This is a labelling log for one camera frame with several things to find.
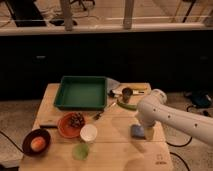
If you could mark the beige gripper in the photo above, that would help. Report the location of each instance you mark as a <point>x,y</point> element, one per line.
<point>149,133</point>

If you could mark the blue sponge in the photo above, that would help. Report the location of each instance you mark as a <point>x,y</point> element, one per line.
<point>137,131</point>

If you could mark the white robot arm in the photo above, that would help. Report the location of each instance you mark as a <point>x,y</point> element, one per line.
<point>152,108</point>

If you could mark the green plastic tray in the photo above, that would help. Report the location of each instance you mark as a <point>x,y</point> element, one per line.
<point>81,93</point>

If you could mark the green cucumber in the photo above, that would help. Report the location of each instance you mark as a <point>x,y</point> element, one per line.
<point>127,106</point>

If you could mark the dark metal cup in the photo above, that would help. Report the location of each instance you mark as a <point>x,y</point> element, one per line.
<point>126,94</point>

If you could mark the white marker pen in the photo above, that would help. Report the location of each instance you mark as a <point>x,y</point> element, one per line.
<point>116,93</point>

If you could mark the small brush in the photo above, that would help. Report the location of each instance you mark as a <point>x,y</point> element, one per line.
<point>99,114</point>

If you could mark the white cup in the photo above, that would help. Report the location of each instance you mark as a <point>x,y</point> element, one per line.
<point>88,133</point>

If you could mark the pine cone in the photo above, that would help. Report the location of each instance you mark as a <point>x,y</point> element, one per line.
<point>77,120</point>

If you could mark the orange terracotta bowl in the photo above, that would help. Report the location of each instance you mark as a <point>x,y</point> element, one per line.
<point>65,129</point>

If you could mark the black flat bar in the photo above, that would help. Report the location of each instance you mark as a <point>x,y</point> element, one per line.
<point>48,126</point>

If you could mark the orange peach fruit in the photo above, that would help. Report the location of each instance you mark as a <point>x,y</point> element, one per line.
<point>38,144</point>

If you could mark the dark brown bowl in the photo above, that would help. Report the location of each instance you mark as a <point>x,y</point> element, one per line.
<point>26,146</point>

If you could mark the yellow handled tool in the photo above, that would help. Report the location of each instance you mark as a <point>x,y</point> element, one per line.
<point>139,88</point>

